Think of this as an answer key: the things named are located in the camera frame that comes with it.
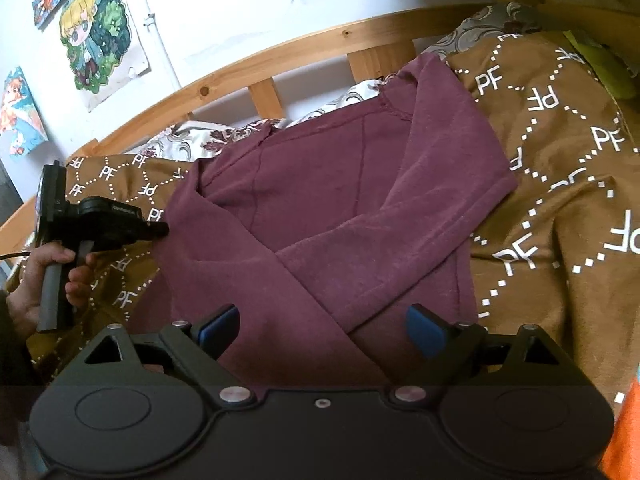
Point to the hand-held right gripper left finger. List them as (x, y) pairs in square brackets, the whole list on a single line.
[(221, 329)]

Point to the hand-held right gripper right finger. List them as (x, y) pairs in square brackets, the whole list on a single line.
[(425, 331)]

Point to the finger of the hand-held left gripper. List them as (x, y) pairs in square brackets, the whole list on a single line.
[(159, 230)]

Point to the maroon shirt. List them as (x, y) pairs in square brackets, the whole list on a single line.
[(350, 210)]

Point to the person's left forearm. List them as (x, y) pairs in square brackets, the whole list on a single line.
[(9, 345)]

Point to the person's left hand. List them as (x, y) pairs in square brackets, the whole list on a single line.
[(30, 280)]

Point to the floral bed sheet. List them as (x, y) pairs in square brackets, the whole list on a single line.
[(200, 141)]

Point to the brown printed blanket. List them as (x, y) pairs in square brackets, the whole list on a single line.
[(550, 160)]

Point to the orange cloth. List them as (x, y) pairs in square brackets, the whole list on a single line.
[(625, 435)]

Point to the wooden bed headboard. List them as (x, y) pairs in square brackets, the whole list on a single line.
[(300, 49)]

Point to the green cloth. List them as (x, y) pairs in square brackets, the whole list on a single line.
[(597, 65)]

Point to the orange and blue wall poster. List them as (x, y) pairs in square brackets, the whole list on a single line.
[(20, 115)]

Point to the white wall conduit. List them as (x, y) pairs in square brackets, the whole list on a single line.
[(162, 50)]

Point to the blond figure wall poster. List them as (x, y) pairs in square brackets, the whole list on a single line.
[(97, 35)]

